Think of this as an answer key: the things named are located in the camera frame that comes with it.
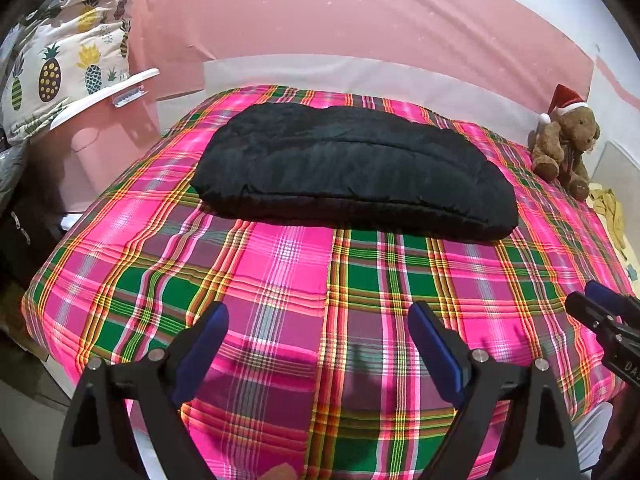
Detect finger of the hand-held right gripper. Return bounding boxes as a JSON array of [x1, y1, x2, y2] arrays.
[[565, 291, 619, 344], [585, 280, 640, 326]]

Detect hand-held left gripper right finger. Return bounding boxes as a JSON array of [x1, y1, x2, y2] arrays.
[[408, 301, 581, 480]]

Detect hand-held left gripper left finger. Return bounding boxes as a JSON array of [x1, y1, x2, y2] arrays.
[[55, 301, 230, 480]]

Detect black puffer jacket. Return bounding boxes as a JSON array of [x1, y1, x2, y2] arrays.
[[189, 101, 520, 245]]

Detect yellow cloth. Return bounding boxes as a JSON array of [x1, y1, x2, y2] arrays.
[[587, 182, 628, 261]]

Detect person's white trousers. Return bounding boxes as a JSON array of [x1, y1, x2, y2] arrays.
[[572, 402, 615, 476]]

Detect pink green plaid blanket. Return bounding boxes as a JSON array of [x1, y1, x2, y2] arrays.
[[22, 85, 638, 480]]

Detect white panel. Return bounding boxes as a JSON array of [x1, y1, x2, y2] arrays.
[[597, 140, 640, 186]]

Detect brown teddy bear santa hat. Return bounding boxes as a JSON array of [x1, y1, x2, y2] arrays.
[[530, 84, 601, 202]]

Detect dark bag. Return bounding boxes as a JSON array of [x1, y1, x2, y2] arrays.
[[0, 200, 66, 286]]

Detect pineapple print cloth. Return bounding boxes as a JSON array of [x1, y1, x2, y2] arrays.
[[0, 0, 136, 143]]

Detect pink cloth backdrop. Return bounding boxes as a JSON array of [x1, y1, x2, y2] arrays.
[[130, 0, 596, 96]]

